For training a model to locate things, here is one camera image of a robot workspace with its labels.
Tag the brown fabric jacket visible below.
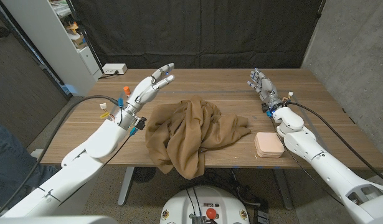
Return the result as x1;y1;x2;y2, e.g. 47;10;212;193
144;95;252;180

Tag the person in blue jeans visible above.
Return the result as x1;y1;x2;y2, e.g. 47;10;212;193
0;121;60;208

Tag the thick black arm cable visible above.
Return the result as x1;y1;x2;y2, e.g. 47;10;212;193
286;101;383;186
0;95;121;218

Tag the cardboard box on shelf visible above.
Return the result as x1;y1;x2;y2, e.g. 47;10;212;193
69;33;88;49

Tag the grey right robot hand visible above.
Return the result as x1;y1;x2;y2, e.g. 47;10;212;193
247;67;284;110

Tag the yellow toy on shelf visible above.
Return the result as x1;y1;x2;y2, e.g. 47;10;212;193
65;21;80;35

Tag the left wrist loose plug wire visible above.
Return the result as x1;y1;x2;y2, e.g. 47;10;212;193
99;102;117;121

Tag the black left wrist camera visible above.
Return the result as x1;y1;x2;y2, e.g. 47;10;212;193
135;116;148;131

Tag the grey table leg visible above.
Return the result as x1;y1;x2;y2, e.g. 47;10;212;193
116;166;135;207
272;169;294;211

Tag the black floor cable tangle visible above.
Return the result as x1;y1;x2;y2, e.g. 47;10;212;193
178;167;270;208

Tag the white shelf cabinet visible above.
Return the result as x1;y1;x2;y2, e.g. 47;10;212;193
1;0;103;97

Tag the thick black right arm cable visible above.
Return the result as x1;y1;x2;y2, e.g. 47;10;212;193
286;101;383;186

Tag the white power strip box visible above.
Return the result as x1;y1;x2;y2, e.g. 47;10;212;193
102;63;128;75

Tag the black backdrop curtain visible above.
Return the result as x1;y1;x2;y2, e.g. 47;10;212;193
68;0;324;70

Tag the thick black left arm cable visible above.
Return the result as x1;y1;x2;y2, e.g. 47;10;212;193
0;95;121;218

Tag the black round floor device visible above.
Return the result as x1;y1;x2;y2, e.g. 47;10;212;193
131;167;157;184

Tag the black backdrop stand pole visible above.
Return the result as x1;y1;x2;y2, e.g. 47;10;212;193
315;0;328;19
65;0;105;75

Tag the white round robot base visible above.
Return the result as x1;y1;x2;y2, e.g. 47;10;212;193
159;185;250;224

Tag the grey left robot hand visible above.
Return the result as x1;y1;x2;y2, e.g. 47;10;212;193
118;62;176;131

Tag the black power adapter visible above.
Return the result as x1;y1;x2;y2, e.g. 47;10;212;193
253;198;270;224

